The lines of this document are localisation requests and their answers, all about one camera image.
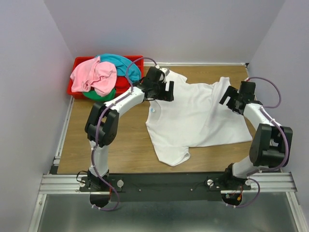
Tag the aluminium frame rail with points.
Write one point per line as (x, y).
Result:
(61, 207)

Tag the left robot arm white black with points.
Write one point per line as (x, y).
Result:
(102, 124)

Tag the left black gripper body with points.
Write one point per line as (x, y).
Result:
(164, 91)

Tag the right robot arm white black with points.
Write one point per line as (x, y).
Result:
(270, 148)

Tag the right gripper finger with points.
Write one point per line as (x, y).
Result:
(225, 99)
(231, 92)

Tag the white t shirt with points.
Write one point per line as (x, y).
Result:
(195, 118)

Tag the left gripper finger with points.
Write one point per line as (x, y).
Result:
(166, 86)
(169, 94)

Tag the red t shirt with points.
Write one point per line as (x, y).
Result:
(122, 84)

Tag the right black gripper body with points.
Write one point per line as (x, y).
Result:
(231, 97)

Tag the pink t shirt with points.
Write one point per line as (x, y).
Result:
(94, 75)

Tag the teal t shirt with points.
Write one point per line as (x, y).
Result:
(121, 63)

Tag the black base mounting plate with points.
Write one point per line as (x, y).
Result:
(163, 187)

